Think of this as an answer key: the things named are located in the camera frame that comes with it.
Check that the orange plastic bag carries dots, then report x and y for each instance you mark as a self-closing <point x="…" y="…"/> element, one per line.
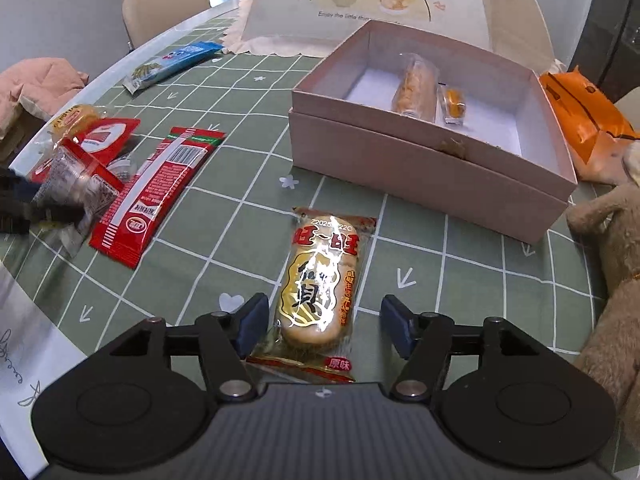
<point x="580" y="115"/>

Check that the pink cardboard box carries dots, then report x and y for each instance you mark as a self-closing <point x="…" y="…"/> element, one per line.
<point x="430" y="125"/>

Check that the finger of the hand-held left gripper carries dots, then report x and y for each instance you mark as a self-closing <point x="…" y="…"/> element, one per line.
<point x="55" y="212"/>
<point x="22" y="185"/>

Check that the red long wafer packet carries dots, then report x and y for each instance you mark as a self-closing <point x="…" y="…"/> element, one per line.
<point x="155" y="195"/>

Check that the clear packet with red label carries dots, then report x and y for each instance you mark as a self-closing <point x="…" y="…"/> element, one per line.
<point x="75" y="180"/>

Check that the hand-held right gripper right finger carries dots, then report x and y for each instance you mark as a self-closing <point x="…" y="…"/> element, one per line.
<point x="397" y="327"/>

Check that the pink cloth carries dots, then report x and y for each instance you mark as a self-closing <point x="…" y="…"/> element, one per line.
<point x="42" y="85"/>

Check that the red square snack packet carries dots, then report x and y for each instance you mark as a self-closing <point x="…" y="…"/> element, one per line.
<point x="112" y="135"/>

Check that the dark cabinet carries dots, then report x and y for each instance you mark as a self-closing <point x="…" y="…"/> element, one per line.
<point x="607" y="25"/>

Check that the mesh food cover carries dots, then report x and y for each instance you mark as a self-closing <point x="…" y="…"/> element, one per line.
<point x="360" y="0"/>

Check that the small clear snack cup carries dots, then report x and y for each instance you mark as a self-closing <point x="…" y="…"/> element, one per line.
<point x="122" y="166"/>

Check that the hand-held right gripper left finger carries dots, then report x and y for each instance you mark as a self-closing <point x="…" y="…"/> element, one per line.
<point x="252" y="324"/>

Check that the blue long snack packet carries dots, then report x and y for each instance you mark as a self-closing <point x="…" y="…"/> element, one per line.
<point x="175" y="62"/>

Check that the long clear cracker packet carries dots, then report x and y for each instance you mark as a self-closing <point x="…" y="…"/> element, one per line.
<point x="412" y="87"/>

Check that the beige plush toy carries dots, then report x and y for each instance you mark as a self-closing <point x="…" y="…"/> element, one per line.
<point x="610" y="270"/>

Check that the beige chair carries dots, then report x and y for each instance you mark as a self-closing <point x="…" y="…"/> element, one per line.
<point x="629" y="102"/>
<point x="160" y="10"/>

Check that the small orange snack packet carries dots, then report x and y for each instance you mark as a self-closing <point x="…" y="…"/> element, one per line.
<point x="454" y="105"/>

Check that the golden rice cracker packet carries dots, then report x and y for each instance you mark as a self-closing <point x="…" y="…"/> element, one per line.
<point x="317" y="290"/>
<point x="72" y="119"/>

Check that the green checked tablecloth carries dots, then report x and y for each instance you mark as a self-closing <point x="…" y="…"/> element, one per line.
<point x="225" y="230"/>

